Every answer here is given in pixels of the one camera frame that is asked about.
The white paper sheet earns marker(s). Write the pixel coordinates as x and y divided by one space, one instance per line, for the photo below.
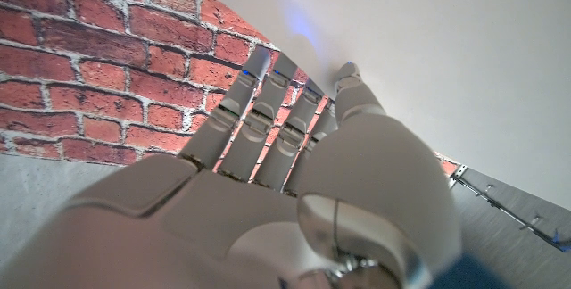
424 57

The printed brick wall backdrop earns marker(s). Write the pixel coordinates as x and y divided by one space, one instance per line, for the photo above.
89 57

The grey metal rail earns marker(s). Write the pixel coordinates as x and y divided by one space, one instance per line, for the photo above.
513 200

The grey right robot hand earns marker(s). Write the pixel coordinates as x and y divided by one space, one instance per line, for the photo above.
223 217

